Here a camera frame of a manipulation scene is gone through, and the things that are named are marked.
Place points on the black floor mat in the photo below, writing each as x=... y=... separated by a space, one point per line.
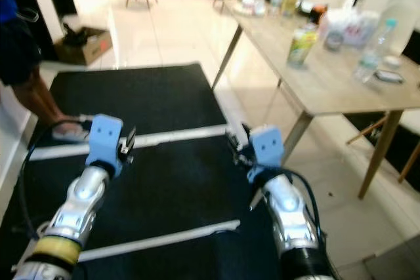
x=138 y=96
x=184 y=188

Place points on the small black flat object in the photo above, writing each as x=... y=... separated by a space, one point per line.
x=388 y=77

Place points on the dark jar orange lid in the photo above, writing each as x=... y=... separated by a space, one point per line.
x=317 y=14

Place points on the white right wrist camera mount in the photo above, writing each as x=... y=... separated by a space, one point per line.
x=266 y=145

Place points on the white floor tape strip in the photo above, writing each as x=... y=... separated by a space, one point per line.
x=170 y=237
x=170 y=137

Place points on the person in blue shirt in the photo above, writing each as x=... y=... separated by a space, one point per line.
x=13 y=44

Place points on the clear water bottle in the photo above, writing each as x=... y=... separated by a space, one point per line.
x=371 y=57

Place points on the light wooden table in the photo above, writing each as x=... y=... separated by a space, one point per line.
x=328 y=83

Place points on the white plastic shopping bag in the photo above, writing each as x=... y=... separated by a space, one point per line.
x=354 y=27

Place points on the cardboard box with black items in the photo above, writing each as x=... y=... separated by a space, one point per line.
x=95 y=49

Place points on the white round container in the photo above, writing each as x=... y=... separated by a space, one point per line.
x=251 y=6

